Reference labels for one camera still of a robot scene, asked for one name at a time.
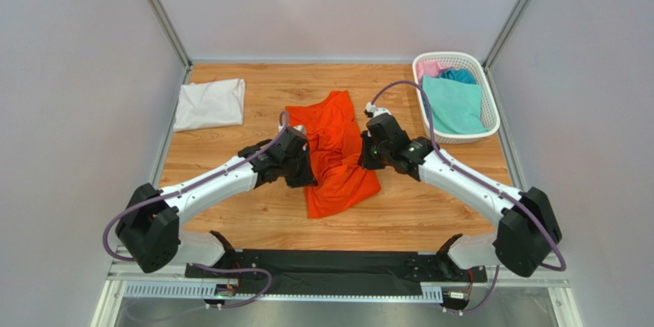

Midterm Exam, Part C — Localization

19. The orange t-shirt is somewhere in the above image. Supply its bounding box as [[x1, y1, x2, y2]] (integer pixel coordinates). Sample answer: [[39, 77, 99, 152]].
[[286, 91, 382, 219]]

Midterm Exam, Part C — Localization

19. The white t-shirt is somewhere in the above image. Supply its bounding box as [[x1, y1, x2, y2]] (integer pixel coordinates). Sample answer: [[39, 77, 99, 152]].
[[173, 78, 246, 132]]

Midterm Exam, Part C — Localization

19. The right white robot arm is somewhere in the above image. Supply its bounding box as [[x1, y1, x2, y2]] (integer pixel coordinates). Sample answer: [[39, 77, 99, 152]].
[[359, 108, 562, 278]]

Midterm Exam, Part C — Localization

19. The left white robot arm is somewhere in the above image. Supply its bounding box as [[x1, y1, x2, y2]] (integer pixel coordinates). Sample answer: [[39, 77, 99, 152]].
[[109, 125, 317, 273]]

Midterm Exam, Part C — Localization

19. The teal t-shirt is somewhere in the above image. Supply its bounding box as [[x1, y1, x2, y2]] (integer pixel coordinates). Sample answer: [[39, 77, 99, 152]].
[[421, 76, 488, 135]]

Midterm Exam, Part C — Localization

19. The white plastic laundry basket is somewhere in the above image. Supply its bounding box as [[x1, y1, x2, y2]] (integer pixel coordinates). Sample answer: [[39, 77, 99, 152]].
[[412, 51, 500, 144]]

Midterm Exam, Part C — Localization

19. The pink t-shirt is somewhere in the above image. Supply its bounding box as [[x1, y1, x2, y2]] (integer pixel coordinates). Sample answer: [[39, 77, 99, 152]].
[[415, 59, 447, 82]]

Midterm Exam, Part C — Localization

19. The blue t-shirt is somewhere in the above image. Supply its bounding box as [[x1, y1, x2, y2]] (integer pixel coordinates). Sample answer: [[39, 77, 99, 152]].
[[438, 68, 477, 84]]

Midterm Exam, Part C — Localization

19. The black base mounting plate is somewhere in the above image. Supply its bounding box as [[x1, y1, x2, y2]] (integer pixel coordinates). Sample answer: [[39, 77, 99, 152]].
[[216, 249, 487, 296]]

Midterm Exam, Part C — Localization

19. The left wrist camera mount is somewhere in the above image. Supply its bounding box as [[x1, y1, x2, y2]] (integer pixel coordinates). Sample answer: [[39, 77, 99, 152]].
[[292, 124, 307, 134]]

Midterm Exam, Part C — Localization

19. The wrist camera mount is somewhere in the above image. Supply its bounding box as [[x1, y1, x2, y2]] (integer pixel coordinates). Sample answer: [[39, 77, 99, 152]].
[[292, 124, 307, 134], [364, 102, 392, 119]]

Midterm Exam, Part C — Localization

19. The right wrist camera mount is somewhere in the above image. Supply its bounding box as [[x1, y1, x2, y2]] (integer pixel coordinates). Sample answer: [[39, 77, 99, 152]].
[[364, 102, 392, 119]]

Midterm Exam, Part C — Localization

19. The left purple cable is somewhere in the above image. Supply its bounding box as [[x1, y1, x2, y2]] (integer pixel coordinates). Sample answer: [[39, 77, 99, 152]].
[[102, 111, 291, 309]]

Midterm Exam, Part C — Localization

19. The purple cable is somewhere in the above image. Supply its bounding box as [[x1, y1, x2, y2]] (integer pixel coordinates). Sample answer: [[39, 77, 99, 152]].
[[102, 111, 291, 309], [370, 80, 567, 315]]

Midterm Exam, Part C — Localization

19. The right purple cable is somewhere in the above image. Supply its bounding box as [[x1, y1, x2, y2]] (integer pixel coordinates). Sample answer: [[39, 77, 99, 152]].
[[370, 80, 567, 315]]

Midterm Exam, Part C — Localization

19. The aluminium frame rail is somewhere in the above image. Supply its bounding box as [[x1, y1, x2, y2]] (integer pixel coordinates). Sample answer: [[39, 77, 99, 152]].
[[92, 249, 582, 326]]

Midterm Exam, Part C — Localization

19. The left aluminium corner post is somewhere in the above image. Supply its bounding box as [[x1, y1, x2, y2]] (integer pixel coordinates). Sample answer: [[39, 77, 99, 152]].
[[146, 0, 193, 71]]

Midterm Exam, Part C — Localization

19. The aluminium corner post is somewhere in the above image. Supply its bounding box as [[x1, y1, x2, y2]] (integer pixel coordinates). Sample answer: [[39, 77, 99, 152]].
[[146, 0, 193, 71], [484, 0, 532, 70]]

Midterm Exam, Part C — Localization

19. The right aluminium corner post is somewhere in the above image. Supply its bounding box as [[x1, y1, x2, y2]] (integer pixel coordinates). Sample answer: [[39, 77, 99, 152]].
[[484, 0, 532, 70]]

